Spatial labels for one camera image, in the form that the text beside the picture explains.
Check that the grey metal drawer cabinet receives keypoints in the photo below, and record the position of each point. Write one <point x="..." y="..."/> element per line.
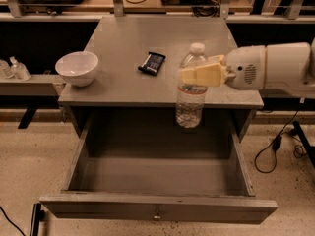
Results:
<point x="144" y="105"/>

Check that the clear bottle far left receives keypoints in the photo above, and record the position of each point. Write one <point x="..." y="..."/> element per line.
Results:
<point x="5" y="69"/>

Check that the clear plastic water bottle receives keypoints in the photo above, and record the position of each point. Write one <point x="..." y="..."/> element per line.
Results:
<point x="190" y="98"/>

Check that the black snack bar wrapper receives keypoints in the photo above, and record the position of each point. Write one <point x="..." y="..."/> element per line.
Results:
<point x="152" y="63"/>

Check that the white ceramic bowl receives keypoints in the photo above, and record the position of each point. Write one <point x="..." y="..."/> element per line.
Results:
<point x="77" y="68"/>

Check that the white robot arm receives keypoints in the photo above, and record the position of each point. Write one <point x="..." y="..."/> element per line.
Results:
<point x="285" y="67"/>

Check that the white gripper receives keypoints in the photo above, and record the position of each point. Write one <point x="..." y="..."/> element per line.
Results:
<point x="246" y="68"/>

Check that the clear sanitizer bottle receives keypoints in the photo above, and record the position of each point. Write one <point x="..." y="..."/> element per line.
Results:
<point x="19" y="69"/>

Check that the black stand leg front left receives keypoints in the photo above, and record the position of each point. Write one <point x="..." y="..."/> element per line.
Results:
<point x="37" y="216"/>

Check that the open grey top drawer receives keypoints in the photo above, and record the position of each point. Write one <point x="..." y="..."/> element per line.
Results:
<point x="138" y="164"/>

